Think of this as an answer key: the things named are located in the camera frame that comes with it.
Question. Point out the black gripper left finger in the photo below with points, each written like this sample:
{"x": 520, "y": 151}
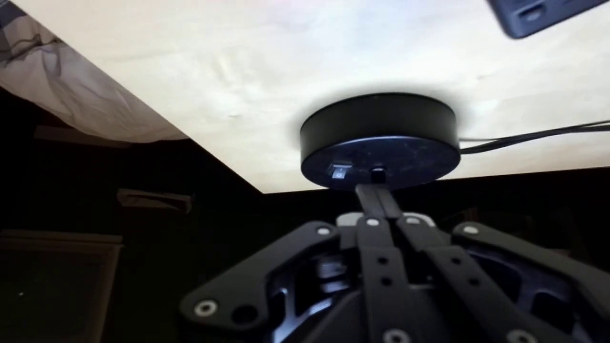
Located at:
{"x": 381, "y": 279}

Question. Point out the table lamp with white shade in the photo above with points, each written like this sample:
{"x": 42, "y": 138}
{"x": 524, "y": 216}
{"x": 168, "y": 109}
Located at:
{"x": 381, "y": 136}

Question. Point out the light wooden side table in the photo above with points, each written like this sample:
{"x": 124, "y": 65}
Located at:
{"x": 253, "y": 63}

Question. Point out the dark remote control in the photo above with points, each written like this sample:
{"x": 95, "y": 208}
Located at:
{"x": 539, "y": 16}

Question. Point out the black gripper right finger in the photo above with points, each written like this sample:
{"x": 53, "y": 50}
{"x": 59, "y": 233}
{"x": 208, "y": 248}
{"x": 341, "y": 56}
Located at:
{"x": 482, "y": 279}

